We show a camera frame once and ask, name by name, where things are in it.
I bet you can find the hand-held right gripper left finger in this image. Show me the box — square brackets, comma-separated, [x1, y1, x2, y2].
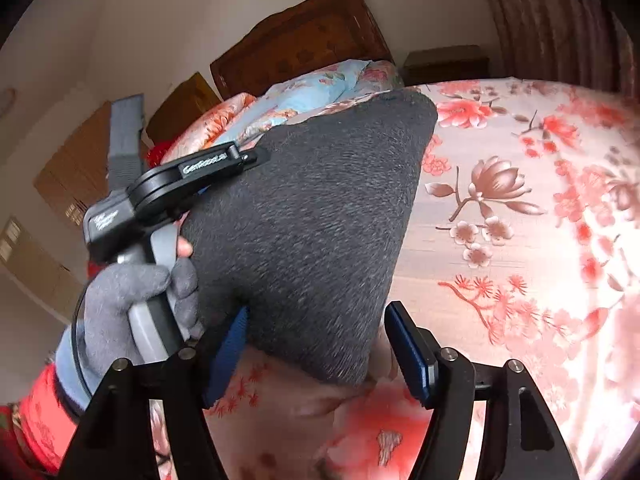
[59, 305, 251, 480]

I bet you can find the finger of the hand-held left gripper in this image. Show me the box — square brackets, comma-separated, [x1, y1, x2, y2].
[170, 143, 272, 182]

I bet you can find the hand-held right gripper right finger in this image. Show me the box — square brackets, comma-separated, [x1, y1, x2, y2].
[384, 301, 581, 480]

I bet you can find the dark grey striped garment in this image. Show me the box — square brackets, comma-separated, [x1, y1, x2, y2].
[180, 87, 440, 388]

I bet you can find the person's left forearm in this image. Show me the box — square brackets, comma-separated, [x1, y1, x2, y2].
[0, 327, 98, 478]

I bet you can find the person's left hand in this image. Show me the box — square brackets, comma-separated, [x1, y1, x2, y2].
[80, 237, 203, 386]

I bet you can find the red cloth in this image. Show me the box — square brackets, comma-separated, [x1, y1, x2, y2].
[146, 141, 175, 170]

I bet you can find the pink floral pillow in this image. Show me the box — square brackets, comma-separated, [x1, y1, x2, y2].
[167, 91, 261, 161]

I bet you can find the brown wooden cabinet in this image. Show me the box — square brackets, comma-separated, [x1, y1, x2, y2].
[145, 72, 222, 146]

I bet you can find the light brown wooden wardrobe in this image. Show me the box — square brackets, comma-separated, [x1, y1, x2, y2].
[32, 101, 151, 231]

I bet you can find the light blue floral folded quilt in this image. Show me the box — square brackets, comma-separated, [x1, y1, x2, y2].
[235, 59, 373, 146]

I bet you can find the pink floral bed sheet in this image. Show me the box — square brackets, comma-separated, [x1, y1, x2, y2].
[150, 76, 640, 480]

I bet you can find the dark wooden headboard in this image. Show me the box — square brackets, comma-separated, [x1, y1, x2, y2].
[210, 0, 396, 101]

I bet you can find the dark wooden nightstand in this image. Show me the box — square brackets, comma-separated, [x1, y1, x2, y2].
[402, 46, 491, 86]

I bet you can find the brown patterned curtain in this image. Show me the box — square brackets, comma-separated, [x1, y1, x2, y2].
[472, 0, 640, 96]

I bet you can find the black cable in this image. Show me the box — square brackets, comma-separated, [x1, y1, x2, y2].
[69, 287, 108, 401]

